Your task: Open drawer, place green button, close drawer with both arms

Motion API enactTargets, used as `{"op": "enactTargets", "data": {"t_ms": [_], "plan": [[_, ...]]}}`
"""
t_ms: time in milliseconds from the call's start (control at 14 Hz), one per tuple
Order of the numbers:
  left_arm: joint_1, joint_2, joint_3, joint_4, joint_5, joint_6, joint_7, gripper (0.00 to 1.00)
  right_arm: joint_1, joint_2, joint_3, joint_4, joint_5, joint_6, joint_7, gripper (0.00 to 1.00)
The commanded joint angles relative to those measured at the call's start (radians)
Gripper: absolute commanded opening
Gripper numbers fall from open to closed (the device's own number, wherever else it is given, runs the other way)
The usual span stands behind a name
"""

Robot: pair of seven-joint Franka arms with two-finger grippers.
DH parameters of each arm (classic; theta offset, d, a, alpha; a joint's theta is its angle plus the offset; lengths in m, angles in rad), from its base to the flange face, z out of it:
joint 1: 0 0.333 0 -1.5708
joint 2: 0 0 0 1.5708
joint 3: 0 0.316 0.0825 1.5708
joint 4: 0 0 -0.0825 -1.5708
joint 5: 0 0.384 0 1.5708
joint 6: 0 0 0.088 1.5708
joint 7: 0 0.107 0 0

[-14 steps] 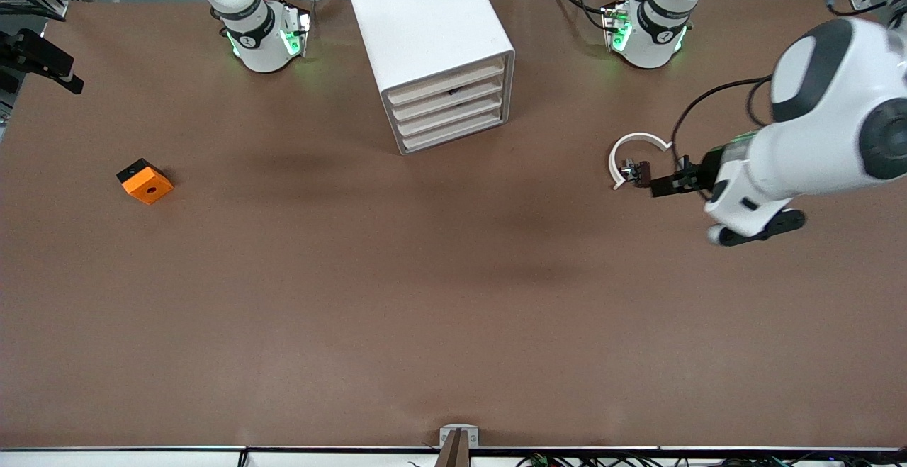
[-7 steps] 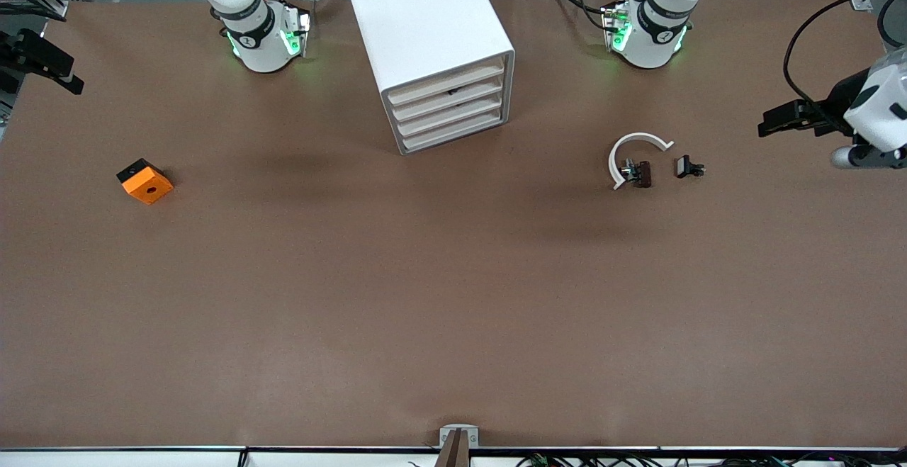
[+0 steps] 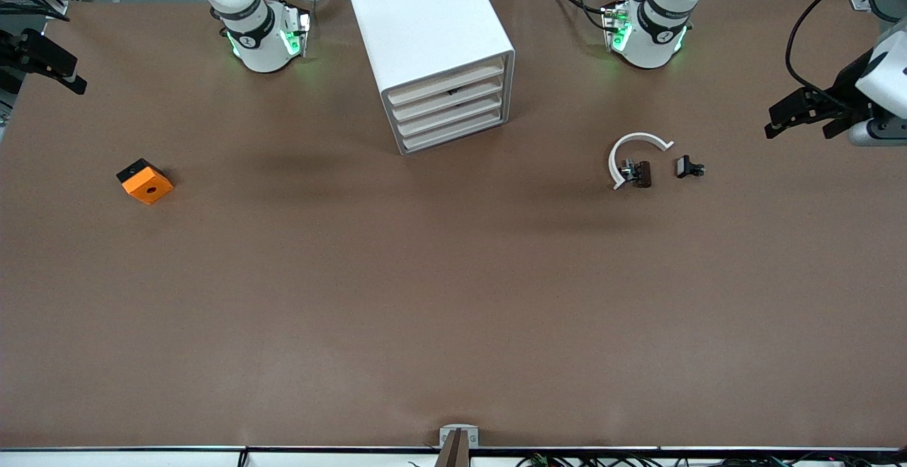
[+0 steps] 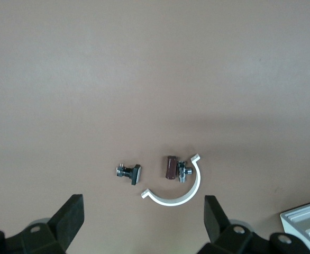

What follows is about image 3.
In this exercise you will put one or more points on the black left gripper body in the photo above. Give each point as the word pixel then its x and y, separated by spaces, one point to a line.
pixel 844 89

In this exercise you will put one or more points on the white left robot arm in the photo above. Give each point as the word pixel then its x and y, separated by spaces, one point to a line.
pixel 648 49

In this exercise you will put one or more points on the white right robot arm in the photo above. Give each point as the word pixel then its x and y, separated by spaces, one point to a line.
pixel 258 49

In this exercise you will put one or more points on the orange box with black base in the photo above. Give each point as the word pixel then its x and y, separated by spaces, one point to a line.
pixel 149 187

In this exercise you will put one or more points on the small black electrical component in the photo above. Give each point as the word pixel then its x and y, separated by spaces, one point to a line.
pixel 684 166

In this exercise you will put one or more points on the brown electrical component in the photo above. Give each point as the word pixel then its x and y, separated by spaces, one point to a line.
pixel 643 173

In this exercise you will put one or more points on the brown table mat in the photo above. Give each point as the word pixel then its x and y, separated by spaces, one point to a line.
pixel 453 311

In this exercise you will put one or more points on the grey bracket with post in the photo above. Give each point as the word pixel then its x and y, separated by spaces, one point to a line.
pixel 459 430

